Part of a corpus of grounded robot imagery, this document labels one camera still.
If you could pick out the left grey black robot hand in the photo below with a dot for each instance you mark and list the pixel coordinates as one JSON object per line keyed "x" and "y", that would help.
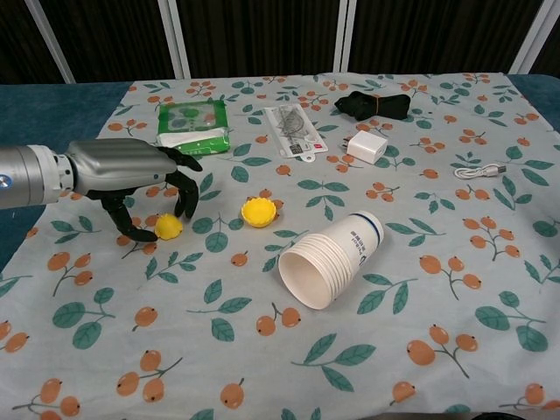
{"x": 114, "y": 159}

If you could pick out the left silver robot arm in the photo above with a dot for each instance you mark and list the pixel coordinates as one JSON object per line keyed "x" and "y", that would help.
{"x": 29, "y": 176}

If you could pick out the yellow plastic bottle cap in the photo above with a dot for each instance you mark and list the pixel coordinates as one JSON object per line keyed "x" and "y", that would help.
{"x": 258, "y": 212}

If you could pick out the green tissue pack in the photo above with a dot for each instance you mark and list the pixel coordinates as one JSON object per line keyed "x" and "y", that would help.
{"x": 192, "y": 128}

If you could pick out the clear packet with red label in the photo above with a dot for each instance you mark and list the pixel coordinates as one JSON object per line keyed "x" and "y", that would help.
{"x": 296, "y": 130}

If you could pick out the stack of white paper cups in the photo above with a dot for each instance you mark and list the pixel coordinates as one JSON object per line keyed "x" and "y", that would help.
{"x": 329, "y": 260}

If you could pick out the floral tablecloth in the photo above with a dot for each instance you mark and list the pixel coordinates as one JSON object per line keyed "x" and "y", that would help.
{"x": 306, "y": 306}

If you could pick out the white power adapter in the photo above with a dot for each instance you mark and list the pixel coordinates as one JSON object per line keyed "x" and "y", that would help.
{"x": 366, "y": 147}

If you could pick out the white metal frame post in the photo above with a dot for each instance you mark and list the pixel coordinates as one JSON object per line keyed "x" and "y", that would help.
{"x": 175, "y": 38}
{"x": 49, "y": 39}
{"x": 342, "y": 35}
{"x": 533, "y": 37}

